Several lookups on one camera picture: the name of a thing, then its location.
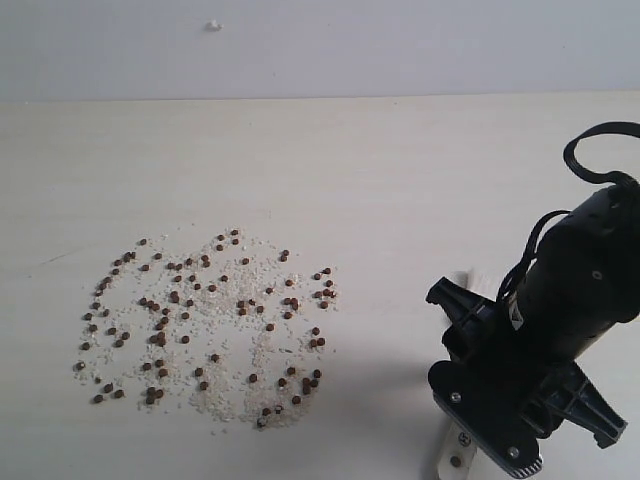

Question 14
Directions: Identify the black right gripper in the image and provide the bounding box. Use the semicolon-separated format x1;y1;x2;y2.
425;277;627;448

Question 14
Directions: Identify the white wooden paint brush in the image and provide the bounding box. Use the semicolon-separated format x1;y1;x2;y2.
436;419;477;480

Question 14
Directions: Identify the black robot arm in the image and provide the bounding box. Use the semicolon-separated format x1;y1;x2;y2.
426;187;639;448

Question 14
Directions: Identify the beans and rice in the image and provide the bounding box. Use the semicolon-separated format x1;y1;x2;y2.
71;228;340;431

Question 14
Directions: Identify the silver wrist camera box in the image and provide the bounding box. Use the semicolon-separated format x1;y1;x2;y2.
427;360;543;479

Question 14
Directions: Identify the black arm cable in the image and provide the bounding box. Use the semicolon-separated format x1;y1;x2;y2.
499;120;640;301

